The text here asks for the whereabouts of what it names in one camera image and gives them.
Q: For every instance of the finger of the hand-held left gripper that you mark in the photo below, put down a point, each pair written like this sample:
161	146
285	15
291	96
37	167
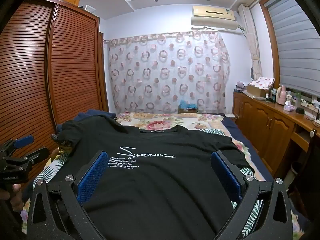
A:
37	153
23	140

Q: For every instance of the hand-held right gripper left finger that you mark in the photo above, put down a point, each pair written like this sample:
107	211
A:
91	177

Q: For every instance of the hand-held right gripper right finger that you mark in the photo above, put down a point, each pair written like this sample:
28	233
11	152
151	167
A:
225	177

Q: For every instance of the black printed t-shirt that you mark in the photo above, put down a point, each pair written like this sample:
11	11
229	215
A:
155	185

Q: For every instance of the person's left hand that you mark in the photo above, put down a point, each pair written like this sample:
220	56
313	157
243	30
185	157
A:
15	197

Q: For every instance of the palm leaf bed sheet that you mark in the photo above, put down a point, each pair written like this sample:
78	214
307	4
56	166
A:
52	166

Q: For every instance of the navy bed sheet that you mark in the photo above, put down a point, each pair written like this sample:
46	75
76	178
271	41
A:
246	140

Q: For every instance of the white router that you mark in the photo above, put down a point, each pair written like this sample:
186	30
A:
230	115

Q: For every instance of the navy folded garment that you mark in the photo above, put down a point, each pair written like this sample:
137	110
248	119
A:
95	115

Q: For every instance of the wooden sideboard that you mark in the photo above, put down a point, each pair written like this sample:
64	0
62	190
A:
262	125

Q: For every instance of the brown slatted wardrobe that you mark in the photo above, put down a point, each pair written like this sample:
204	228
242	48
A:
30	67

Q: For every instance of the blue item in box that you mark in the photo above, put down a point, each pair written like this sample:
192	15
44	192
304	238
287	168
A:
187	107

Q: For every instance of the floral blanket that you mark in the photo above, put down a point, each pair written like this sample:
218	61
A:
155	123

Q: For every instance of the open cardboard box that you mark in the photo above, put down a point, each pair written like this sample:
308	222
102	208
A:
255	91

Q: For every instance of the purple pouch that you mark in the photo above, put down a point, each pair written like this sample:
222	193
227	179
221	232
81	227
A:
241	86

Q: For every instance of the pink tissue box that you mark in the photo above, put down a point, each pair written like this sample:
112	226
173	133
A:
288	107

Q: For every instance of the pink thermos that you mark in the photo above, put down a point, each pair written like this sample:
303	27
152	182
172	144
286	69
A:
282	96

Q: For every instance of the small black box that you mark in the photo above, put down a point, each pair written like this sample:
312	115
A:
299	110

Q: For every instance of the cardboard box with floral cloth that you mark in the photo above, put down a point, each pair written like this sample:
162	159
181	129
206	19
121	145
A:
262	82

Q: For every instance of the green bottle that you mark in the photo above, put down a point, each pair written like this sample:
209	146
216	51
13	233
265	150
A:
298	97

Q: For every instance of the circle patterned sheer curtain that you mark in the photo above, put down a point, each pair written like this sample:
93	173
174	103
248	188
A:
165	75

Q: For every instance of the tied beige curtain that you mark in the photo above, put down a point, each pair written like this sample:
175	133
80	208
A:
251	37

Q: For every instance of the clear plastic storage box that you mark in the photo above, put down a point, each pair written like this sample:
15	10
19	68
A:
88	8

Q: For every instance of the wall air conditioner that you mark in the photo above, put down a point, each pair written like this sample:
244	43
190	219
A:
212	17

